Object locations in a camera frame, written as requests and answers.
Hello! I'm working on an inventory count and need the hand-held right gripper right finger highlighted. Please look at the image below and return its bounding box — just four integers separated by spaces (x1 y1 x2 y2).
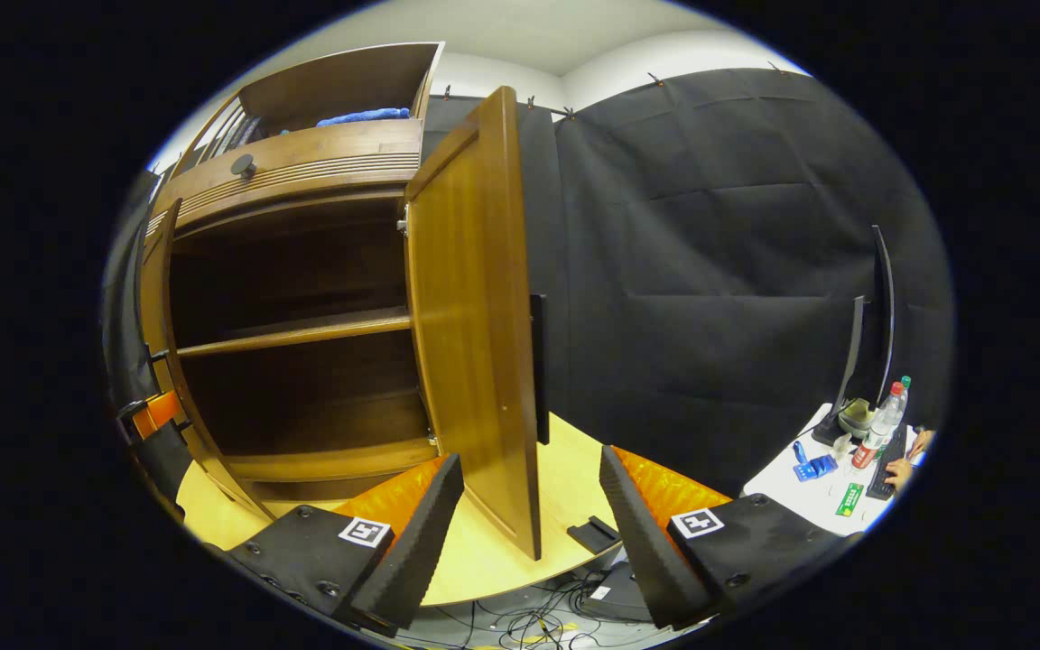
599 445 856 631

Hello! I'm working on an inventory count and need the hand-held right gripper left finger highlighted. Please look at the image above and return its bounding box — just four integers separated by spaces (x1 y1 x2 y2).
227 453 466 633

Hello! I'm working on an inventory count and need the black door handle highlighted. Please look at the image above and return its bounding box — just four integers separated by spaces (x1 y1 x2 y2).
530 293 552 447

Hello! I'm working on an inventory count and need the wooden double-door shoe cabinet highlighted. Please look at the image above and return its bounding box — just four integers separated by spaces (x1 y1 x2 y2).
141 41 551 562

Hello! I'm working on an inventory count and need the wooden cabinet inner shelf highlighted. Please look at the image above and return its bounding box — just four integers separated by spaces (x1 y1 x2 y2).
176 306 413 360

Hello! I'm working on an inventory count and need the black box white label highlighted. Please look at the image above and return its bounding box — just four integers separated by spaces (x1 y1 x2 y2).
578 560 658 625

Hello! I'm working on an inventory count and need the white side table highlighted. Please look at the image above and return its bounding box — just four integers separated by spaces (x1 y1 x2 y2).
743 403 924 539

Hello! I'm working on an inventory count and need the blue plastic object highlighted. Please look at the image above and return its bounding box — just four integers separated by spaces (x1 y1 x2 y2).
792 440 840 483

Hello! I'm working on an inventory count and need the clear bottle red cap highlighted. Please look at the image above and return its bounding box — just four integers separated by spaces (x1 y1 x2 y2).
850 381 905 469

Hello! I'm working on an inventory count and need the black keyboard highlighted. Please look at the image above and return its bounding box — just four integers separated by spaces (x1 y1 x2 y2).
865 424 910 501

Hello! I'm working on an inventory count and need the short curved computer monitor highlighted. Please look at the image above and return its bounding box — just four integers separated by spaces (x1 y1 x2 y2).
812 295 870 447

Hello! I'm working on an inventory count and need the tall curved computer monitor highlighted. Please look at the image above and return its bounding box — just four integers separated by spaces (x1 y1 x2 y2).
870 225 897 409

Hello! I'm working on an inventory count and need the blue folded towel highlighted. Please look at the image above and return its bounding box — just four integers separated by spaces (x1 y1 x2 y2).
316 107 413 129

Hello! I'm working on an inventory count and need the small black bracket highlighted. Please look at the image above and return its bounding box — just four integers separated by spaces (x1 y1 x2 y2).
566 515 621 555

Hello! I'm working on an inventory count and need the tangle of floor cables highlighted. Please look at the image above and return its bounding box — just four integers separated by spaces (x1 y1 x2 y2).
461 578 616 650

